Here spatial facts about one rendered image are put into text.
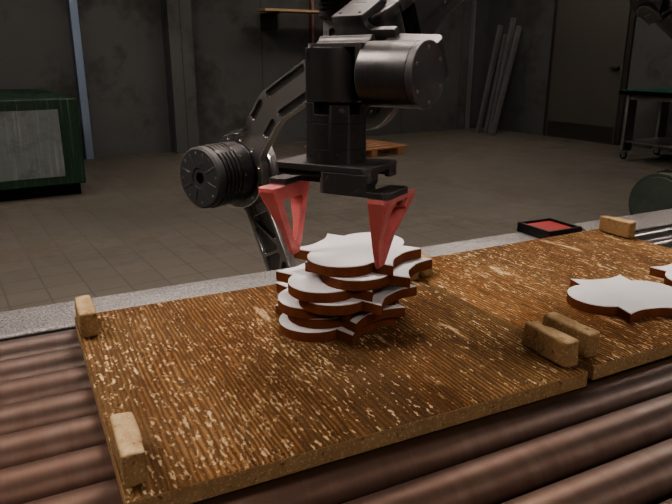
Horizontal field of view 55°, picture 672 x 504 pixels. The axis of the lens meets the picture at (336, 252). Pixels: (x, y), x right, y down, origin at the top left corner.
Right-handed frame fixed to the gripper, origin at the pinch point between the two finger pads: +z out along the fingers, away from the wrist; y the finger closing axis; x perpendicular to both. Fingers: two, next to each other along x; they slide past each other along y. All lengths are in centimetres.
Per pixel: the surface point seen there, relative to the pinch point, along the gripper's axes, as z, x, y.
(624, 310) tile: 7.7, 18.4, 25.8
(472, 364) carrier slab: 8.9, 0.0, 14.6
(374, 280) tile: 2.2, -0.4, 4.5
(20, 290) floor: 100, 152, -276
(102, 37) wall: -46, 521, -601
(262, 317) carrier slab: 8.8, -0.1, -9.2
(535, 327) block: 6.3, 5.5, 18.9
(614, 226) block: 7, 55, 21
